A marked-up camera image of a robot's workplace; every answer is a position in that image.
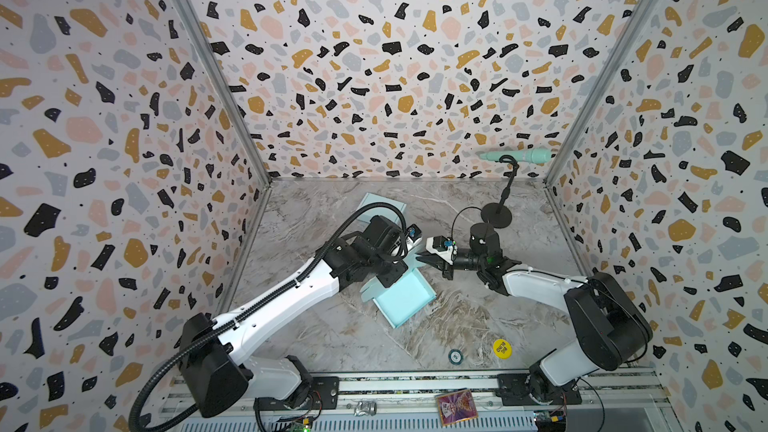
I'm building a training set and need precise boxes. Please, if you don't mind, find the mint box sheets stack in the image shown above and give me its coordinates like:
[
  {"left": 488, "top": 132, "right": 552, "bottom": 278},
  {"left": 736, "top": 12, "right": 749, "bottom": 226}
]
[{"left": 361, "top": 238, "right": 436, "bottom": 328}]

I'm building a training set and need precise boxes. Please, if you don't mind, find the mint paper box sheet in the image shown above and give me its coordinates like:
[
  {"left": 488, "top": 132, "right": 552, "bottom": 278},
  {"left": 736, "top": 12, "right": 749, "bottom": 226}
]
[{"left": 358, "top": 193, "right": 408, "bottom": 230}]

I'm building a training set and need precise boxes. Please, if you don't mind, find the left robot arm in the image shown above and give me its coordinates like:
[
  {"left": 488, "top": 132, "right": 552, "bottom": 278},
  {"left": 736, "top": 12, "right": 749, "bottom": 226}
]
[{"left": 179, "top": 215, "right": 422, "bottom": 418}]

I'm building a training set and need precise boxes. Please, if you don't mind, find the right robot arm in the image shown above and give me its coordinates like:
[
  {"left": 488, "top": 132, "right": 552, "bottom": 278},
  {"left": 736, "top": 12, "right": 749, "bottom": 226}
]
[{"left": 416, "top": 223, "right": 653, "bottom": 402}]

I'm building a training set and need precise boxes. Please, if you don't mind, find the black round-base stand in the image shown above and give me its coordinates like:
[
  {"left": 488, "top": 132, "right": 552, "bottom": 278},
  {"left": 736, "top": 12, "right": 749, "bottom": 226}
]
[{"left": 481, "top": 154, "right": 519, "bottom": 229}]

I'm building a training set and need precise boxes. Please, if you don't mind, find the dark round tape roll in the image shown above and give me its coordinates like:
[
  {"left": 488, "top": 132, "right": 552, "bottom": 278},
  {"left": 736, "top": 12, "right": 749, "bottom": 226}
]
[{"left": 448, "top": 349, "right": 463, "bottom": 365}]

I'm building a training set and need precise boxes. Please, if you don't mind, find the yellow round sticker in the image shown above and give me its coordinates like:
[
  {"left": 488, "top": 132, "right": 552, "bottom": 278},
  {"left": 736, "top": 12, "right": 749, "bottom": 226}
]
[{"left": 493, "top": 339, "right": 512, "bottom": 360}]

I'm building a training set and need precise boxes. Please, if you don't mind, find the purple snack packet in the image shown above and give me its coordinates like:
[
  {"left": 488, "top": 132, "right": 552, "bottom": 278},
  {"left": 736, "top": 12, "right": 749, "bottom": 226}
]
[{"left": 436, "top": 389, "right": 478, "bottom": 426}]

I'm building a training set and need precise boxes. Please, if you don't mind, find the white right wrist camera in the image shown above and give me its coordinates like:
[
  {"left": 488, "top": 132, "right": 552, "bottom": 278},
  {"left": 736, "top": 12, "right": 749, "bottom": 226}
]
[{"left": 425, "top": 236, "right": 457, "bottom": 254}]

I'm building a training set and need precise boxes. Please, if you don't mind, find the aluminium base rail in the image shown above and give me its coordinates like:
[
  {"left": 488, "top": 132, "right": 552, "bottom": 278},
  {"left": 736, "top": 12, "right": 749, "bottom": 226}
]
[{"left": 179, "top": 368, "right": 682, "bottom": 431}]

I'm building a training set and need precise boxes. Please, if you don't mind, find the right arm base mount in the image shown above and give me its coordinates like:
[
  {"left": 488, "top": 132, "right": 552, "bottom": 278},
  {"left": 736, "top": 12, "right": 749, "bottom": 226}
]
[{"left": 494, "top": 373, "right": 582, "bottom": 406}]

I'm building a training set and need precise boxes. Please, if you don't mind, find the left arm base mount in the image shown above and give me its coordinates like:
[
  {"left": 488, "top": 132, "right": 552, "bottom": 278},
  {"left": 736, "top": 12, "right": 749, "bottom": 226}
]
[{"left": 248, "top": 355, "right": 340, "bottom": 412}]

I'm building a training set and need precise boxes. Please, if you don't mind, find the aluminium corner post left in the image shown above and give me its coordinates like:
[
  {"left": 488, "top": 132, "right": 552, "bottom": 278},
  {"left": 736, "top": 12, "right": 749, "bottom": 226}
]
[{"left": 149, "top": 0, "right": 272, "bottom": 184}]

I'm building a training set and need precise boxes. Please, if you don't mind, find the aluminium corner post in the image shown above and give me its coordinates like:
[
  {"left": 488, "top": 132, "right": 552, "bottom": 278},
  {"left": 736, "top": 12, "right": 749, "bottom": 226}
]
[
  {"left": 544, "top": 0, "right": 658, "bottom": 188},
  {"left": 149, "top": 0, "right": 272, "bottom": 184}
]

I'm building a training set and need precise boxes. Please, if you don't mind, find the black corrugated left cable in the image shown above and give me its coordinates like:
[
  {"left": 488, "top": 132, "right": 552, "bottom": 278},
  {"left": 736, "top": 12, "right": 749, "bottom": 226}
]
[{"left": 127, "top": 202, "right": 409, "bottom": 432}]

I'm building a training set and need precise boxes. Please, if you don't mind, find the aluminium corner post right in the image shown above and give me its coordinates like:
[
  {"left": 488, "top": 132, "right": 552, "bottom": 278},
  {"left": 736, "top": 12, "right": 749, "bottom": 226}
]
[{"left": 544, "top": 0, "right": 658, "bottom": 188}]

